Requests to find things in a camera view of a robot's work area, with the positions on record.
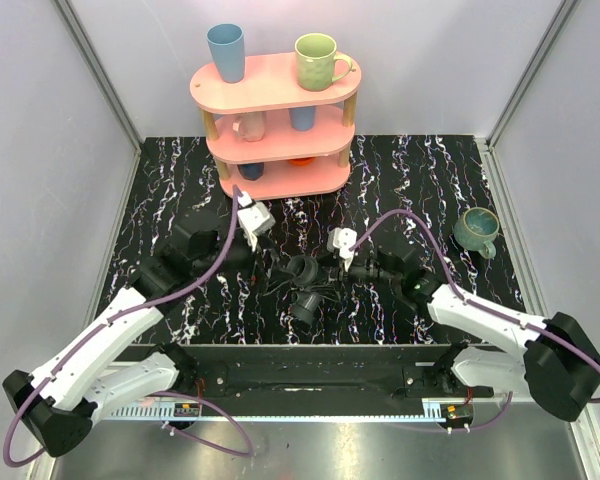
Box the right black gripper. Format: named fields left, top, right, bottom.
left=305, top=248, right=400, bottom=302

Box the grey threaded pipe nut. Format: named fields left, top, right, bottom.
left=286, top=255, right=320, bottom=288

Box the grey pipe tee fitting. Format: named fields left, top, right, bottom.
left=290, top=291, right=323, bottom=326

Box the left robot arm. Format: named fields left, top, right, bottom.
left=2, top=202, right=275, bottom=467

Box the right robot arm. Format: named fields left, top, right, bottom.
left=299, top=250, right=600, bottom=422

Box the dark blue cup bottom shelf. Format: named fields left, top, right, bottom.
left=238, top=163, right=264, bottom=181

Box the orange bowl bottom shelf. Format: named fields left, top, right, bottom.
left=288, top=157, right=315, bottom=167

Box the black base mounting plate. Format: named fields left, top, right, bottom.
left=122, top=343, right=496, bottom=419

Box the pink three-tier shelf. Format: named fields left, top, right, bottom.
left=190, top=52, right=362, bottom=200

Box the pink glass mug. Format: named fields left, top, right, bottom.
left=232, top=111, right=266, bottom=142

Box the teal ceramic mug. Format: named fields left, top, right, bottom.
left=453, top=207, right=500, bottom=260

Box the blue cup middle shelf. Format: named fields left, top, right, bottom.
left=289, top=106, right=316, bottom=132

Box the light green mug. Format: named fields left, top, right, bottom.
left=294, top=33, right=354, bottom=92

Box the tall blue tumbler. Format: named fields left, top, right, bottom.
left=206, top=23, right=245, bottom=83

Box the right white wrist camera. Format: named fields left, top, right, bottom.
left=327, top=227, right=357, bottom=272

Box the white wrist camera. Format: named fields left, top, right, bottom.
left=237, top=193, right=275, bottom=252
left=327, top=227, right=357, bottom=272

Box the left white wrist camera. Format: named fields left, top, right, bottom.
left=237, top=193, right=275, bottom=252

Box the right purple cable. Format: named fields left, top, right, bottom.
left=347, top=208, right=600, bottom=434

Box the purple cable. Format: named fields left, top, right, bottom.
left=347, top=208, right=600, bottom=434
left=2, top=184, right=255, bottom=469

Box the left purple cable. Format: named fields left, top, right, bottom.
left=2, top=184, right=255, bottom=469

